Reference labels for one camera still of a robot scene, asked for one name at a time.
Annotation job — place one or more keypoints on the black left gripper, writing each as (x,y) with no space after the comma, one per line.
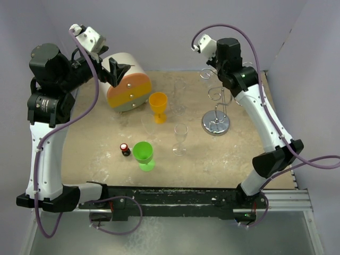
(117,70)

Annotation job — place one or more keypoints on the clear ribbed flute glass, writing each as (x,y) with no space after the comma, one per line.
(149,125)

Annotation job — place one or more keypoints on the green plastic wine glass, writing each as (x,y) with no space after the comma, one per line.
(143,153)

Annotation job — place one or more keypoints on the short clear wine glass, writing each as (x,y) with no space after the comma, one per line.
(212,80)

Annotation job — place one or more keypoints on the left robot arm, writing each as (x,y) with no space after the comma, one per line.
(49,109)

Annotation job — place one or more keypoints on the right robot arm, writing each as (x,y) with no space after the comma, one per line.
(280,149)

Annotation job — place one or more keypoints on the yellow plastic wine glass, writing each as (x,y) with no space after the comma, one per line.
(158,104)

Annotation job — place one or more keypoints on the clear stemmed wine glass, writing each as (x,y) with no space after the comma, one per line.
(180,131)

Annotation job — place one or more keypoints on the chrome wine glass rack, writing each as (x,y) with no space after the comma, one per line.
(216,122)

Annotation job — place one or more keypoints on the tall clear champagne flute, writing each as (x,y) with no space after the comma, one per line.
(178,107)

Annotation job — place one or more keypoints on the small red-capped bottle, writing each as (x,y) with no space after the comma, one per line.
(125,149)

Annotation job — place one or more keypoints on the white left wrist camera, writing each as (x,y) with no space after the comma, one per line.
(89,38)

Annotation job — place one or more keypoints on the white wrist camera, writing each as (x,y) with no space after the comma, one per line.
(89,38)
(206,46)

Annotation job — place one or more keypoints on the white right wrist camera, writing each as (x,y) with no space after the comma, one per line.
(206,46)

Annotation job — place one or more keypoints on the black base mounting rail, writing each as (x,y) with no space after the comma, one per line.
(118,203)

